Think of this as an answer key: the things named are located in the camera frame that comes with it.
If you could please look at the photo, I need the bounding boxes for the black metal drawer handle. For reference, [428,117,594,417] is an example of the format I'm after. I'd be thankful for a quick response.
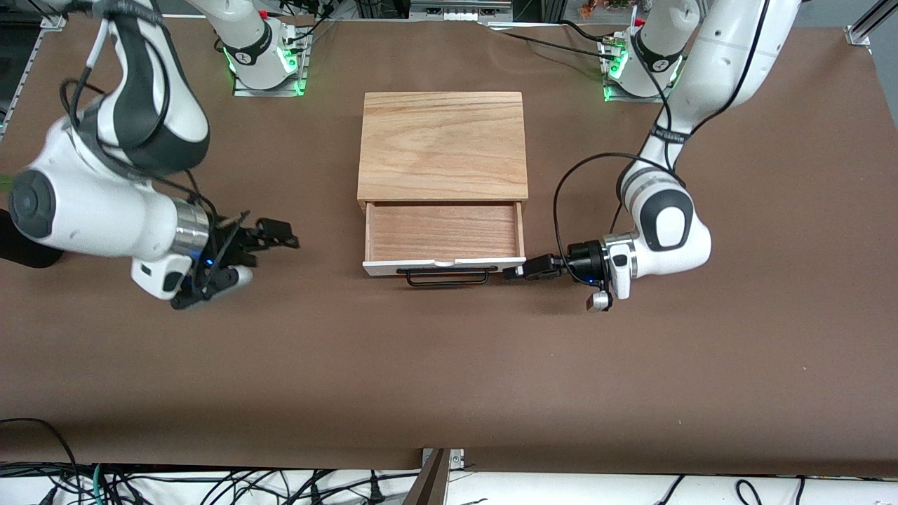
[406,267,490,288]

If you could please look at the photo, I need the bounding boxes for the white front wooden drawer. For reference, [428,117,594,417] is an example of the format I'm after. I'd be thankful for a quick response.
[361,201,528,277]

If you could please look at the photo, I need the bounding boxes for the wooden drawer cabinet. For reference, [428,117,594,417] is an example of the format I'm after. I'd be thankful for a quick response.
[356,91,531,262]

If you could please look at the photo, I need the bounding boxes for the brown table cover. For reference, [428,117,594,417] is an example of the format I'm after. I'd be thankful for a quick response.
[0,18,898,478]

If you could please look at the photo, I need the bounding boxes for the black foam cylinder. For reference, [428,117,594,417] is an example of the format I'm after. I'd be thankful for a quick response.
[0,208,67,269]

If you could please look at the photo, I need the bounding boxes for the orange items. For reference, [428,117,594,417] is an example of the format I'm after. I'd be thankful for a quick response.
[579,0,632,20]

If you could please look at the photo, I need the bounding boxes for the grey device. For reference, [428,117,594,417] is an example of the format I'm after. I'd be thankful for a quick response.
[409,0,513,22]

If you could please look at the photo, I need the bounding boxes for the aluminium profile bar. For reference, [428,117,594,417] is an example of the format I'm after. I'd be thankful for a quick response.
[0,0,71,137]
[845,0,898,46]

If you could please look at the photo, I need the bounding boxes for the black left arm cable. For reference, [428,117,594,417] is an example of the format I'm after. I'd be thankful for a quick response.
[553,0,769,283]

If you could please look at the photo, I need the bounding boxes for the silver table edge rail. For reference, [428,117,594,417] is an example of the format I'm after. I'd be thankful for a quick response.
[0,459,898,481]

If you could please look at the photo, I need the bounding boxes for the long black table cable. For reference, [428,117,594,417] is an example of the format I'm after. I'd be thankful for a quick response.
[484,23,618,53]

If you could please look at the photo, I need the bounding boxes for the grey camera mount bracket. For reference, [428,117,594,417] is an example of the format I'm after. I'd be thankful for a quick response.
[401,447,465,505]

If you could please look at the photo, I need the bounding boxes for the short black table cable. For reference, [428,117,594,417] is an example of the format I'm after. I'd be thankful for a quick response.
[560,20,608,41]

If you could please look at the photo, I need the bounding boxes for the black looped cable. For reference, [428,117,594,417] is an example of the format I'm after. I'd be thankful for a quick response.
[0,418,79,505]

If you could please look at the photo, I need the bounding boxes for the teal cable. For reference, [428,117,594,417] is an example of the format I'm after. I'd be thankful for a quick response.
[90,459,113,505]

